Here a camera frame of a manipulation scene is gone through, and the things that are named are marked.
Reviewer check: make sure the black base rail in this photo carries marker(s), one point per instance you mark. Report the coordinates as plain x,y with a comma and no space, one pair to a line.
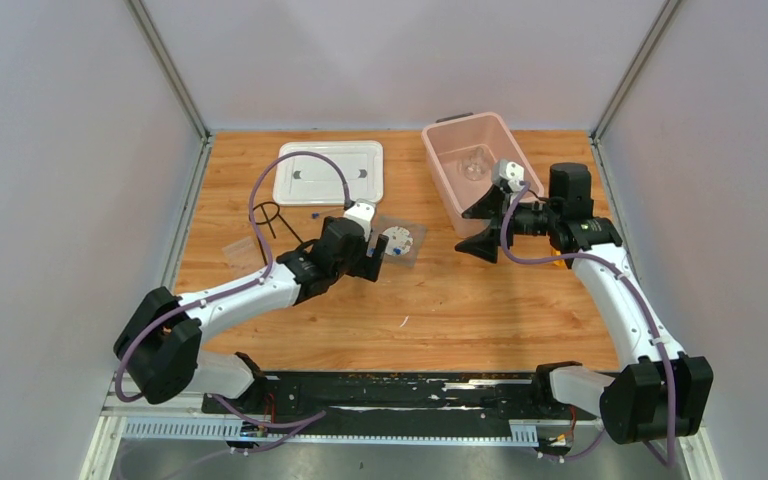
404,404

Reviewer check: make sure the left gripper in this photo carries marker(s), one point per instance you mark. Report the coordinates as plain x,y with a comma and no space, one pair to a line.
370,268

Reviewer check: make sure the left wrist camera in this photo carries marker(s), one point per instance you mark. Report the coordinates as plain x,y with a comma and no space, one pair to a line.
362,212

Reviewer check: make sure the clear test tube rack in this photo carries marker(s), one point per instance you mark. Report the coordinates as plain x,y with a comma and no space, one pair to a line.
242,252

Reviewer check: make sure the pink plastic bin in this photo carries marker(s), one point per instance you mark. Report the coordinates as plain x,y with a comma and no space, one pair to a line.
461,152

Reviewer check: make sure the yellow plastic block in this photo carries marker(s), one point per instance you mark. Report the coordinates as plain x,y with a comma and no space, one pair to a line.
559,261

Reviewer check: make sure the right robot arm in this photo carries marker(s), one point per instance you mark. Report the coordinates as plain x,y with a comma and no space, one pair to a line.
661,391

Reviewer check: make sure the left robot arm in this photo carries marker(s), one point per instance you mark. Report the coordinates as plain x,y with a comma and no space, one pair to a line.
162,349

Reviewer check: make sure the black metal tripod stand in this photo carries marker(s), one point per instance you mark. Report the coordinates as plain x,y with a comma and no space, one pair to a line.
268,214

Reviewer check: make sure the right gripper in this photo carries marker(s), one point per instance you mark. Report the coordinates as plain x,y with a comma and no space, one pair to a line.
483,245

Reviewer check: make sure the white plastic lid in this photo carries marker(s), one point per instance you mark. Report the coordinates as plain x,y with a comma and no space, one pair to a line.
312,175

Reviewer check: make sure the glass flask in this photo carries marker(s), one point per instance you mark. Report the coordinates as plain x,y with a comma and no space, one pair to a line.
475,165

